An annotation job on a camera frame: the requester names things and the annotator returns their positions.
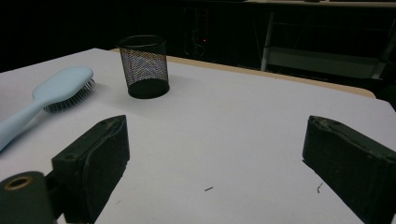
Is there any white-framed desk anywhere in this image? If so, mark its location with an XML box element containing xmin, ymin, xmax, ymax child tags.
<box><xmin>246</xmin><ymin>0</ymin><xmax>396</xmax><ymax>80</ymax></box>

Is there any black mesh pen holder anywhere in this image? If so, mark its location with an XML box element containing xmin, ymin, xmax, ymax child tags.
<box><xmin>117</xmin><ymin>35</ymin><xmax>171</xmax><ymax>100</ymax></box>

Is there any white table mat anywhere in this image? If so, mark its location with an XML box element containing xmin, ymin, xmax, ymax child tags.
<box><xmin>0</xmin><ymin>47</ymin><xmax>396</xmax><ymax>224</ymax></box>

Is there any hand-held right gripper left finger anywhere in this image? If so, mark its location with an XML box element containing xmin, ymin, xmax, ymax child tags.
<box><xmin>50</xmin><ymin>114</ymin><xmax>131</xmax><ymax>224</ymax></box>

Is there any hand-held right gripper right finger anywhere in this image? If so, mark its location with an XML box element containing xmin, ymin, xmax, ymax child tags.
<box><xmin>302</xmin><ymin>115</ymin><xmax>396</xmax><ymax>224</ymax></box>

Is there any light blue hairbrush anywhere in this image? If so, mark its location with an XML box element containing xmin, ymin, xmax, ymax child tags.
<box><xmin>0</xmin><ymin>65</ymin><xmax>96</xmax><ymax>152</ymax></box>

